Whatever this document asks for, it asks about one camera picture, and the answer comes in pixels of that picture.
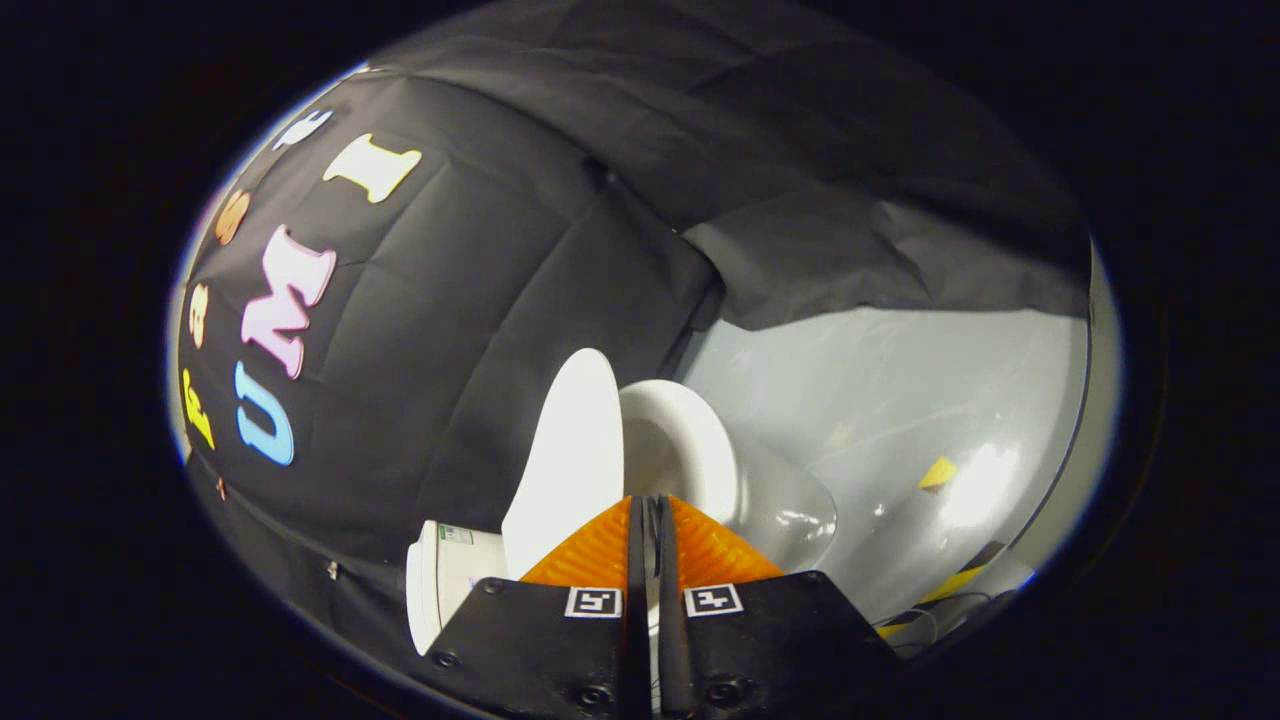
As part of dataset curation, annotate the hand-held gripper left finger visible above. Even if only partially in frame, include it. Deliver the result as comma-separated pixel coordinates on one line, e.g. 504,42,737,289
425,495,652,720

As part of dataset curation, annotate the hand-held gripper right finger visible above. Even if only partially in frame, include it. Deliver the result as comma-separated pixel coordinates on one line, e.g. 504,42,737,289
651,495,903,719

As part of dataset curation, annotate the white toilet bowl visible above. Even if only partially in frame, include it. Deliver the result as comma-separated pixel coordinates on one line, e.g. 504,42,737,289
618,379,839,573

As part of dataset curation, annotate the yellow black striped tape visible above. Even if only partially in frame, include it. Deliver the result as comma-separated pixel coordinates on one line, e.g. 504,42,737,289
876,540,1009,639

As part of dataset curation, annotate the black backdrop cloth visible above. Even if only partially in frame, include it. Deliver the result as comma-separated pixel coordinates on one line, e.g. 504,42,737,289
174,0,1094,691

